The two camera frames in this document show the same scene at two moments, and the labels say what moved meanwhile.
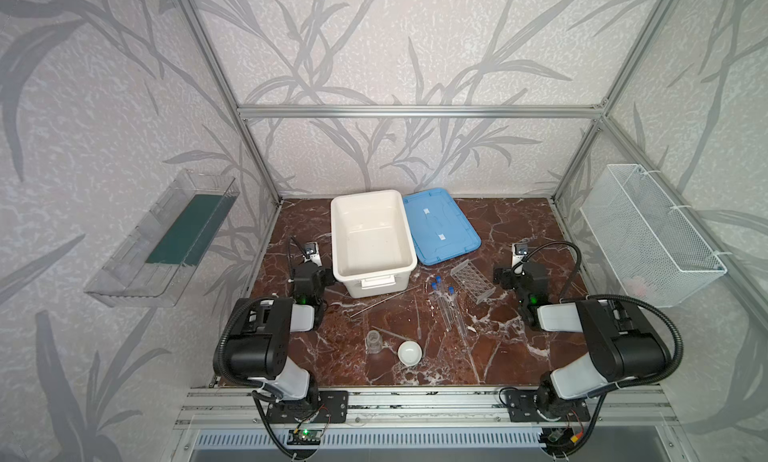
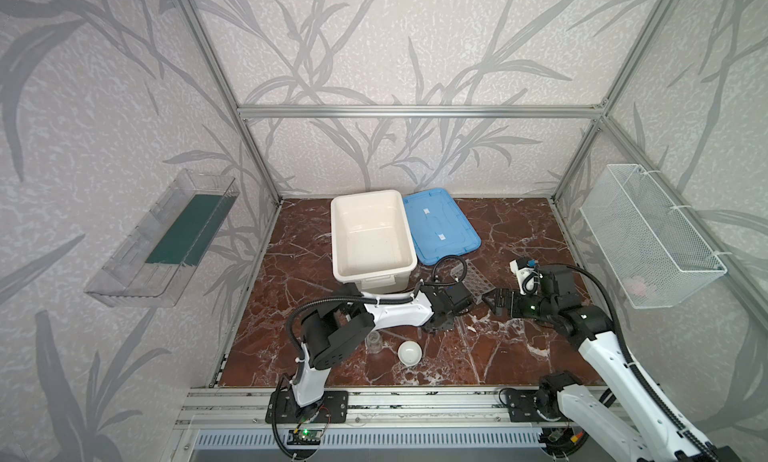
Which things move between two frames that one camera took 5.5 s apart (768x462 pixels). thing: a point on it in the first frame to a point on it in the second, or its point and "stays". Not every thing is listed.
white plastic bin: x=372 y=244 stays
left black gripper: x=303 y=270 to x=452 y=300
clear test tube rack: x=469 y=278 stays
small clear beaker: x=374 y=342 stays
